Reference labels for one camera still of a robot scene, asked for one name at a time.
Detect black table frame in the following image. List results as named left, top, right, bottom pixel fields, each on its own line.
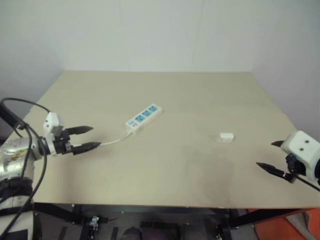
left=33, top=202, right=313, bottom=240

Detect small metal clamp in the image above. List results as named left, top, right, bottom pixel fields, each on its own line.
left=88, top=215, right=100, bottom=229

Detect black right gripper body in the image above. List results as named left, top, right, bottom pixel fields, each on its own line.
left=283, top=153, right=307, bottom=185

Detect white power strip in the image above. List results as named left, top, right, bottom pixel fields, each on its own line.
left=124, top=104, right=163, bottom=136

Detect dark rounded shape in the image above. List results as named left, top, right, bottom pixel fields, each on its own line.
left=121, top=226, right=144, bottom=240

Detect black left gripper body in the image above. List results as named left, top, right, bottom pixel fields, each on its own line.
left=52, top=128, right=75, bottom=156

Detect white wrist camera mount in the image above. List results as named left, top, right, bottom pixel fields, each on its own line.
left=42, top=111, right=66, bottom=156
left=279, top=130, right=320, bottom=181

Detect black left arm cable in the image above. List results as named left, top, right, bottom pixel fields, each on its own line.
left=0, top=98, right=52, bottom=237

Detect orange panel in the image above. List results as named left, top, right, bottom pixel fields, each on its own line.
left=246, top=206, right=320, bottom=240

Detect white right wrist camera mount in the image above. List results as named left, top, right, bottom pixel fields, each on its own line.
left=279, top=130, right=320, bottom=181

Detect thin white cable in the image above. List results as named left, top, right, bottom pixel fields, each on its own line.
left=98, top=130, right=133, bottom=147

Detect white plug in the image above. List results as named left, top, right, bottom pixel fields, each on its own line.
left=216, top=132, right=236, bottom=144

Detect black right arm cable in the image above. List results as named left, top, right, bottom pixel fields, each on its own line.
left=289, top=172, right=320, bottom=192

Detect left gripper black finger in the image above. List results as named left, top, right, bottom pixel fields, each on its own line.
left=70, top=141, right=102, bottom=156
left=66, top=125, right=94, bottom=137

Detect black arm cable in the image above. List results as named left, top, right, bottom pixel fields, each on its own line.
left=289, top=172, right=320, bottom=192
left=0, top=98, right=52, bottom=237

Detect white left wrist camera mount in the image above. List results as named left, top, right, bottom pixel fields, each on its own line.
left=42, top=111, right=66, bottom=156

